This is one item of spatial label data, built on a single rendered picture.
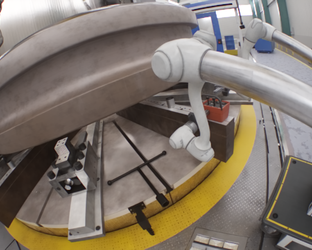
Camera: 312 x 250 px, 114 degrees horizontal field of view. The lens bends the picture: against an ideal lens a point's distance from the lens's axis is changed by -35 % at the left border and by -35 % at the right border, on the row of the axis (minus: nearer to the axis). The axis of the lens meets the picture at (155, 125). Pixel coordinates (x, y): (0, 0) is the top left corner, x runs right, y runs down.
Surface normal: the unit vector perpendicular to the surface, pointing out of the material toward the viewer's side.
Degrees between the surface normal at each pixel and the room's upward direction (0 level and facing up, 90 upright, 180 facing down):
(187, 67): 93
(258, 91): 96
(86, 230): 90
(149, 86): 90
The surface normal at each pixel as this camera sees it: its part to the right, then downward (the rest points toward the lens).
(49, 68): 0.30, 0.39
